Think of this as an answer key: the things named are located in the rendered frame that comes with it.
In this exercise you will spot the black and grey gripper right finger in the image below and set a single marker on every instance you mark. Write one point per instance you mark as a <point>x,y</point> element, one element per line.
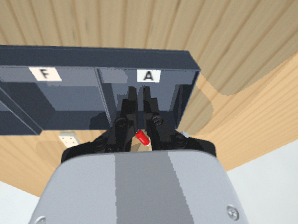
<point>163,136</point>

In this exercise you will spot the red battery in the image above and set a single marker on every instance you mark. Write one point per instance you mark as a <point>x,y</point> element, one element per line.
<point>142,137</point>

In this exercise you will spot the white domino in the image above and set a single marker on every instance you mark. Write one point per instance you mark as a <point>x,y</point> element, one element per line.
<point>69,139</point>

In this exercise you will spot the dark grey rack of three bins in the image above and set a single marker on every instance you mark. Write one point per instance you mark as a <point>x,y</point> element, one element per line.
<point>63,91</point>

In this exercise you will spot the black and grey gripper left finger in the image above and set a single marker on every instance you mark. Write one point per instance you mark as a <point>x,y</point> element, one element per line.
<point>116,139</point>

